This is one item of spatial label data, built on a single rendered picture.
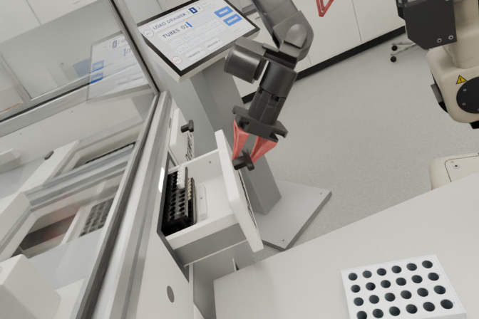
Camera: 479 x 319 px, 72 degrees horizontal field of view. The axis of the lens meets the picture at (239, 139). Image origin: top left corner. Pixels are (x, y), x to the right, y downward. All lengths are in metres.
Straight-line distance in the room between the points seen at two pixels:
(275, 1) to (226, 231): 0.40
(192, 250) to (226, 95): 1.14
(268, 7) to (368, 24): 3.46
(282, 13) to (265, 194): 1.36
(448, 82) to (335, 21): 2.93
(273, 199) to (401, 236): 1.37
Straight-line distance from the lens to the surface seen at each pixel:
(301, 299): 0.56
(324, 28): 3.83
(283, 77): 0.59
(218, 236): 0.55
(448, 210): 0.64
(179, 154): 0.80
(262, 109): 0.60
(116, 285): 0.37
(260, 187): 1.83
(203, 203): 0.68
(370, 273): 0.52
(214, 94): 1.57
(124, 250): 0.41
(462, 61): 1.01
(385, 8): 4.16
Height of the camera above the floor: 1.19
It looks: 24 degrees down
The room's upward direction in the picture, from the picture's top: 23 degrees counter-clockwise
